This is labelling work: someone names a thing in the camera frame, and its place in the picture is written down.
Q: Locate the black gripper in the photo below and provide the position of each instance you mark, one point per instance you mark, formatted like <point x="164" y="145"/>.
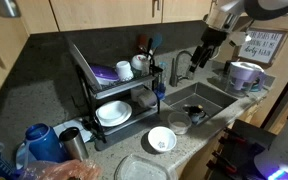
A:
<point x="214" y="37"/>

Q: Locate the white bowl with flower print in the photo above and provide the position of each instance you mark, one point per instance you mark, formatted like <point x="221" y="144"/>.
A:
<point x="162" y="139"/>

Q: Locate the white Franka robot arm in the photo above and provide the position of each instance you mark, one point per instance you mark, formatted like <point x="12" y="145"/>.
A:
<point x="224" y="13"/>

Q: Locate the blue dish soap bottle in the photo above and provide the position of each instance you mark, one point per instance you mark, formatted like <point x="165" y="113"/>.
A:
<point x="160" y="90"/>

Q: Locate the black two-tier dish rack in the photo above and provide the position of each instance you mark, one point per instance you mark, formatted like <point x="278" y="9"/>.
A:
<point x="124" y="86"/>

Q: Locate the purple plastic bowl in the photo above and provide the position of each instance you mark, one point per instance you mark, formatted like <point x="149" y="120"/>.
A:
<point x="104" y="73"/>

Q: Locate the white shallow dish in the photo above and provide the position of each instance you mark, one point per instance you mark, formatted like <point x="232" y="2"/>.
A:
<point x="112" y="110"/>

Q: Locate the grey rack drain tray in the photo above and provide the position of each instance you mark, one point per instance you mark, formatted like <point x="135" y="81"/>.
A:
<point x="124" y="135"/>

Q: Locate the brushed steel faucet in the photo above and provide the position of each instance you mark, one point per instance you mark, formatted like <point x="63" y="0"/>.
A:
<point x="174" y="75"/>

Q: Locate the stainless steel sink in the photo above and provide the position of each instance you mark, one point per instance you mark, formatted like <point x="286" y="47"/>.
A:
<point x="204" y="96"/>

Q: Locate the black utensil holder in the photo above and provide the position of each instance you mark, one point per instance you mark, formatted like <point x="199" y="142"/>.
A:
<point x="156" y="75"/>

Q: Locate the blue spatula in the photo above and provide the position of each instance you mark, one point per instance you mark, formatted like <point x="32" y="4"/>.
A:
<point x="156" y="40"/>

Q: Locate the black kitchen utensil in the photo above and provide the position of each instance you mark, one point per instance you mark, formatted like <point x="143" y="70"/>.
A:
<point x="149" y="48"/>

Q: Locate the dark patterned mug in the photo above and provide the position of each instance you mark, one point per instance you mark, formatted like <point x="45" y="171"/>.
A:
<point x="195" y="115"/>

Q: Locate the white mug with red print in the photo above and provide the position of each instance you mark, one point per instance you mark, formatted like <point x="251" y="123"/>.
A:
<point x="140" y="63"/>

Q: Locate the red spatula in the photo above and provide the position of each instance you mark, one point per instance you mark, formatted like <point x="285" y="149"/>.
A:
<point x="142" y="41"/>

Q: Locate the framed dirty dishes sign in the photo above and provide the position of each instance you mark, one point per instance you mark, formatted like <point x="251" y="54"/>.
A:
<point x="262" y="46"/>

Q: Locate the grey ceramic mug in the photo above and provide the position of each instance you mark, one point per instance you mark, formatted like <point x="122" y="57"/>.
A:
<point x="148" y="99"/>

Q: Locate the clear plastic container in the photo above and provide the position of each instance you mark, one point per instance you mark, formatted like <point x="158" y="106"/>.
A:
<point x="179" y="124"/>

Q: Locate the large white dinner plate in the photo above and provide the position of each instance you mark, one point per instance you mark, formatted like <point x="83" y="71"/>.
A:
<point x="125" y="116"/>

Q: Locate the black stand with red clamps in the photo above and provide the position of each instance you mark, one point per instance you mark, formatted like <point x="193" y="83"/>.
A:
<point x="240" y="146"/>

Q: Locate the light wood upper cabinets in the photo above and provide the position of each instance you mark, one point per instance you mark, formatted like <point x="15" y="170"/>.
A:
<point x="107" y="13"/>

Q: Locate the light wood base cabinet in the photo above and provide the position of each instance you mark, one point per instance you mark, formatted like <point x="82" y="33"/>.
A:
<point x="197" y="166"/>

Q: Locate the large white upright plate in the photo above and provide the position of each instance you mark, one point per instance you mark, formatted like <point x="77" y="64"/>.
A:
<point x="84" y="65"/>

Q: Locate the stainless steel tumbler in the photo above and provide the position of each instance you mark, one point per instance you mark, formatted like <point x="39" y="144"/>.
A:
<point x="74" y="145"/>

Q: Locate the orange plastic bag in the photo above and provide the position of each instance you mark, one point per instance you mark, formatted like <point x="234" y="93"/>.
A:
<point x="64" y="170"/>

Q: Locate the light wood side cabinet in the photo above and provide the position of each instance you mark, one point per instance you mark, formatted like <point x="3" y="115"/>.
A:
<point x="0" y="50"/>

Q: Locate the silver metal fixture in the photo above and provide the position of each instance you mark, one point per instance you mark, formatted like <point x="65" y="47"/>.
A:
<point x="6" y="7"/>

